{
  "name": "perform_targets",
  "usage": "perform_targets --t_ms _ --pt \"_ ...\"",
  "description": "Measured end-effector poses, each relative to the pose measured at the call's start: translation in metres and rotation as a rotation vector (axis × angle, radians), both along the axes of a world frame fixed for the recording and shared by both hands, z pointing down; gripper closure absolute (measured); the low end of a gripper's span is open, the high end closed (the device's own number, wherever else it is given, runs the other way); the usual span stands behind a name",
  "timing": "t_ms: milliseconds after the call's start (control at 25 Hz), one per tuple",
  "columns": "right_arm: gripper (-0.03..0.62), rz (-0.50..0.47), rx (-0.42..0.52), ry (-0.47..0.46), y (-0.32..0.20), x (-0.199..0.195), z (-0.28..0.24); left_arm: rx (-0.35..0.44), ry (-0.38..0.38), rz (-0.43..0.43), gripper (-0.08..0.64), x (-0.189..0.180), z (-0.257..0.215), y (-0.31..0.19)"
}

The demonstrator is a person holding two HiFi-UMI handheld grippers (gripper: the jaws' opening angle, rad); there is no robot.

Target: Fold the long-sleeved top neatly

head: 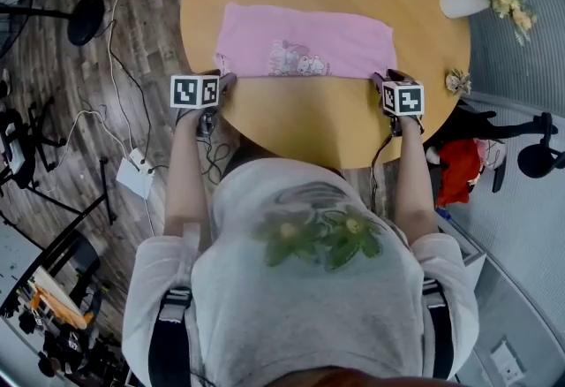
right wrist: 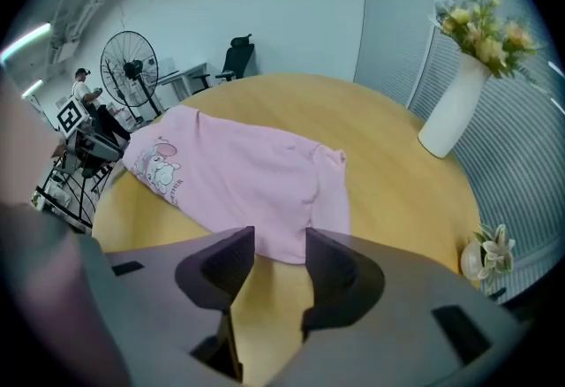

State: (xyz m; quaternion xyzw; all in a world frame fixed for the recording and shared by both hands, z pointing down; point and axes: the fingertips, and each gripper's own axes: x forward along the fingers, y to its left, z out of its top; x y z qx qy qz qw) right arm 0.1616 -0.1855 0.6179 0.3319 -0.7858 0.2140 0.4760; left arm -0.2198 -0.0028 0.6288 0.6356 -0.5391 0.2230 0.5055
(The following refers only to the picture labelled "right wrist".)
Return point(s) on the black standing fan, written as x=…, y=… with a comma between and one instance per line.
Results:
x=130, y=67

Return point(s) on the black low-back office chair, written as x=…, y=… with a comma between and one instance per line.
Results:
x=84, y=175

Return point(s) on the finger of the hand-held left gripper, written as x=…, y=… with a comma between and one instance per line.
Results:
x=108, y=151

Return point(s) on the ceiling tube light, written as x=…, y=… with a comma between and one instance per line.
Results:
x=26, y=40
x=33, y=89

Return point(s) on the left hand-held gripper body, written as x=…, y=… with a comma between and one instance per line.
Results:
x=70, y=118

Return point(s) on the person's right hand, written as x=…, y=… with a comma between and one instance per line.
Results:
x=39, y=182

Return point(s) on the small pale flower ornament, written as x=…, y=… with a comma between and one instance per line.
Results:
x=494, y=250

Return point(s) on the small white desk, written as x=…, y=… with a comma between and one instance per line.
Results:
x=185, y=73

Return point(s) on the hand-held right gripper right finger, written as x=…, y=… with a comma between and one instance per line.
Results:
x=397, y=288

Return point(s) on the pink long-sleeve shirt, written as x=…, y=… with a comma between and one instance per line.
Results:
x=247, y=173

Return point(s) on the white vase with yellow flowers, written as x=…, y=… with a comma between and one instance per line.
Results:
x=454, y=111

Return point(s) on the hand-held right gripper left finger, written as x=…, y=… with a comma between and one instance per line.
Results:
x=154, y=288

